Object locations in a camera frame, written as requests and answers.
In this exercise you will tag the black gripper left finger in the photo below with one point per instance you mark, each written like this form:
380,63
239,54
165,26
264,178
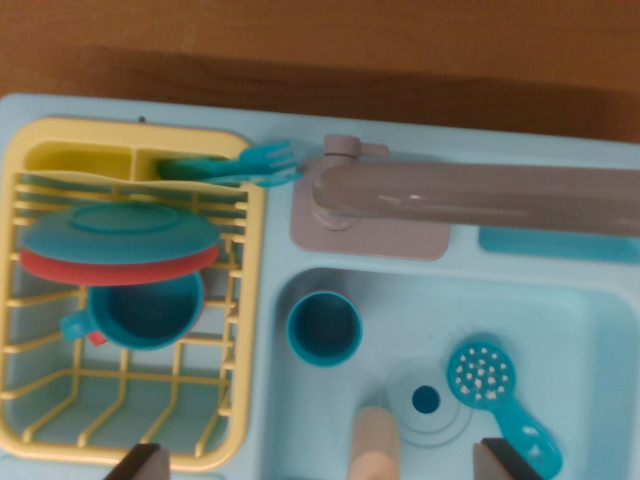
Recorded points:
147,465

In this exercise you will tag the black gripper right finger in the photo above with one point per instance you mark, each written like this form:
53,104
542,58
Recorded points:
500,462

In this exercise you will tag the beige detergent bottle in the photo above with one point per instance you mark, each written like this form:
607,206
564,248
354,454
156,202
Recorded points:
375,440

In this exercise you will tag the light blue toy sink unit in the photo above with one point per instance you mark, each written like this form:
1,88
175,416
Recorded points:
550,325

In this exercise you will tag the teal dish brush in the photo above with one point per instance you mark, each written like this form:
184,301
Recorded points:
480,375

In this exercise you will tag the red toy mug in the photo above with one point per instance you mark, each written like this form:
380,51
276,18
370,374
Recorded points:
97,339

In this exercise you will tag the teal toy mug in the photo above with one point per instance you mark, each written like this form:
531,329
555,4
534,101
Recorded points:
145,315

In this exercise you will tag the red toy plate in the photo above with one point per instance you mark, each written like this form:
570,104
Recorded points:
125,274

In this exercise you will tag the teal toy cup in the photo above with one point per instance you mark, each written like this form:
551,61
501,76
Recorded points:
324,330

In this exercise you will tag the teal toy plate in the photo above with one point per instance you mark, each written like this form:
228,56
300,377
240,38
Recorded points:
120,235

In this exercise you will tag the grey toy faucet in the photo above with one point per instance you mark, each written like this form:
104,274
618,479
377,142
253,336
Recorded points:
475,195

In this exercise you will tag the green toy utensil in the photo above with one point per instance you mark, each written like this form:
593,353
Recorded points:
185,167

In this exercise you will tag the yellow dish rack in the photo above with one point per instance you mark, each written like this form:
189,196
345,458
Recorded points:
125,131

